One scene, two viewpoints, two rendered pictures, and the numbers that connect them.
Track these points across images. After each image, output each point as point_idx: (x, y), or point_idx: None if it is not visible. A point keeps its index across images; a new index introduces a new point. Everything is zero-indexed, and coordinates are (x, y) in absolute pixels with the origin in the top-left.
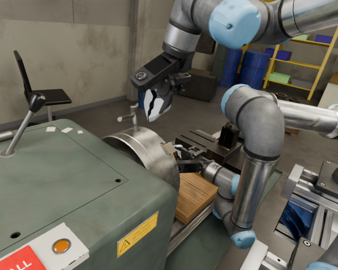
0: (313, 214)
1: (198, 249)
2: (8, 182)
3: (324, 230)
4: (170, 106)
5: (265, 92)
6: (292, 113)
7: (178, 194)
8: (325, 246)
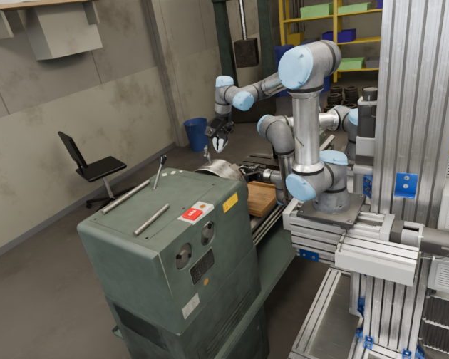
0: None
1: (281, 243)
2: (166, 197)
3: None
4: (227, 141)
5: (279, 116)
6: None
7: (252, 201)
8: None
